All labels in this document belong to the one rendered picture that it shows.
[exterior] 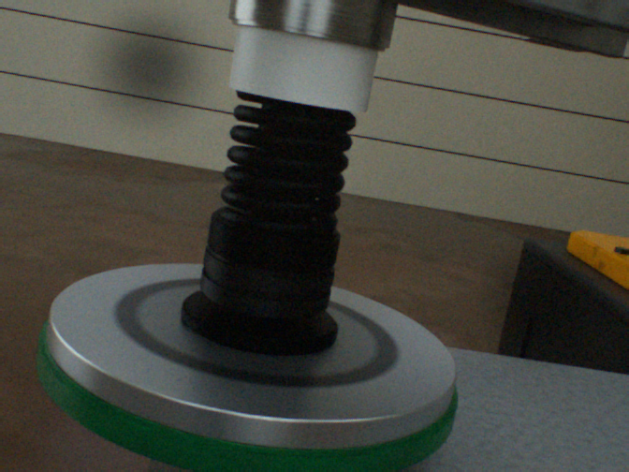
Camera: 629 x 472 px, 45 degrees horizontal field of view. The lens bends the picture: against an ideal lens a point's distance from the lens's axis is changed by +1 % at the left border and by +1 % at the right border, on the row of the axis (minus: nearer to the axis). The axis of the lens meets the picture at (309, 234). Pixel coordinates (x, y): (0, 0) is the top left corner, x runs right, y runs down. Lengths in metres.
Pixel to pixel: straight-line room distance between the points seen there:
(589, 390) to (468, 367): 0.09
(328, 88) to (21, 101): 6.44
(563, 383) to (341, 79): 0.33
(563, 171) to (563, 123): 0.42
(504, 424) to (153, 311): 0.23
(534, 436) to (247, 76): 0.28
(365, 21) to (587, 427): 0.31
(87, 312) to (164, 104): 6.08
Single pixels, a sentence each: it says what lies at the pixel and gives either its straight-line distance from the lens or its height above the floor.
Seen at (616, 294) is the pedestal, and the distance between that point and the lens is 1.27.
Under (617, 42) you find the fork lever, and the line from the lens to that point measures 0.54.
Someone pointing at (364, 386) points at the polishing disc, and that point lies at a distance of 0.36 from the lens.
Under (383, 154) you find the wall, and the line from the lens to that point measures 6.43.
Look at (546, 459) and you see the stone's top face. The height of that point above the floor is 0.81.
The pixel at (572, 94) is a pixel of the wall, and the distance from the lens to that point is 6.73.
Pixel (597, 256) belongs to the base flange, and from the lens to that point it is 1.43.
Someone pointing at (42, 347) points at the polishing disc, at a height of 0.85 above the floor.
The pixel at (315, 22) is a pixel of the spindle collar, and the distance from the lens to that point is 0.34.
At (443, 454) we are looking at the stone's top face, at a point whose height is 0.81.
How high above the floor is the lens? 1.00
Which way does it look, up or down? 12 degrees down
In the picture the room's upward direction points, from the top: 10 degrees clockwise
